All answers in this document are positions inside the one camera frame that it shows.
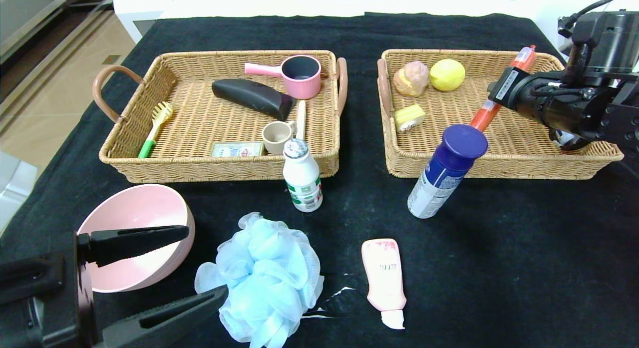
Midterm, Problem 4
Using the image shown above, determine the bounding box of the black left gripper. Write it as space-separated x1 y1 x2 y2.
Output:
0 224 229 348

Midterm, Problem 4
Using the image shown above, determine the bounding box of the light blue bath pouf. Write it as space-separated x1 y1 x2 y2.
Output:
195 212 325 348

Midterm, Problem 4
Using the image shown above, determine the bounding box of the blue capped spray can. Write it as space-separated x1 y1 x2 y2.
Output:
407 124 488 220

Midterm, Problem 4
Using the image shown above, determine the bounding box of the orange sausage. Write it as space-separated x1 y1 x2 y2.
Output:
469 45 538 132

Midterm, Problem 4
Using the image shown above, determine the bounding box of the wicker basket with utensils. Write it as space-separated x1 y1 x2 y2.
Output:
92 50 348 184

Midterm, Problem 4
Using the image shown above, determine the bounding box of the wicker basket with food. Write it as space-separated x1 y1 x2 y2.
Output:
377 49 625 181

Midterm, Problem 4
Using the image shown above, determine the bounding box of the pink bowl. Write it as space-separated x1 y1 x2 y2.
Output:
77 184 196 293

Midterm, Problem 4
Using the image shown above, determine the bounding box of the small card box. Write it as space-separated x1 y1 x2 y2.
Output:
210 141 265 158

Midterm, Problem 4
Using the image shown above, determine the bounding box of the small beige cup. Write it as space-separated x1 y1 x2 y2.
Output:
262 121 296 155

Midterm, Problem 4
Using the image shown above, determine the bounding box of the white milk drink bottle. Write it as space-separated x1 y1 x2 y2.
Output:
283 139 323 213

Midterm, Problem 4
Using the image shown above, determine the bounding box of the short white scrap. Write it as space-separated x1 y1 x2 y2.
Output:
322 286 356 306

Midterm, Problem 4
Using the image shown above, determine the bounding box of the black glasses case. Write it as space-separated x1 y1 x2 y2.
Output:
212 79 295 122

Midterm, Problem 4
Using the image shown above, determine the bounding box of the black table cloth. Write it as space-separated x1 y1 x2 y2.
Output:
0 12 639 348

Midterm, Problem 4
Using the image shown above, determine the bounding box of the beige stick utensil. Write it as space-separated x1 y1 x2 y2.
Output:
296 100 307 141

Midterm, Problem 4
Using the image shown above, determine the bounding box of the pink lotion tube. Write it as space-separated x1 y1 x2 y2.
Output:
361 238 407 331

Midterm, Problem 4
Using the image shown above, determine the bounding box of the pink toy saucepan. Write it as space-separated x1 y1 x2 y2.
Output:
245 55 322 100

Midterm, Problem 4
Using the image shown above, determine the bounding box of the grey metal ledge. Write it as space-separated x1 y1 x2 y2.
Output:
0 0 113 64

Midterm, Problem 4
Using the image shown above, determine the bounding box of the yellow cake slice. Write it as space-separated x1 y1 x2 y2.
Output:
393 104 426 133

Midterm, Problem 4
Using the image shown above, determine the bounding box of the pinkish brown bread toy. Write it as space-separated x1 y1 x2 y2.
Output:
393 61 430 98

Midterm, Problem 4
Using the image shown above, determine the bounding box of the yellow lemon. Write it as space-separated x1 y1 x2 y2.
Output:
429 59 466 92

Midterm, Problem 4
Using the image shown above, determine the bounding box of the dark blue jar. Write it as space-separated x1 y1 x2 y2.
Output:
549 130 592 152

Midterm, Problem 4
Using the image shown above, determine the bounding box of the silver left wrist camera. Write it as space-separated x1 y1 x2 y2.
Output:
0 151 38 234

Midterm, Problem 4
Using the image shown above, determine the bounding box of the yellow fork with green handle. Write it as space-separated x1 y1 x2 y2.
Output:
138 102 175 159

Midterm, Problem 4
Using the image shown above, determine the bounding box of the black right camera cable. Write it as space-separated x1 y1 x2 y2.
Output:
558 0 639 38

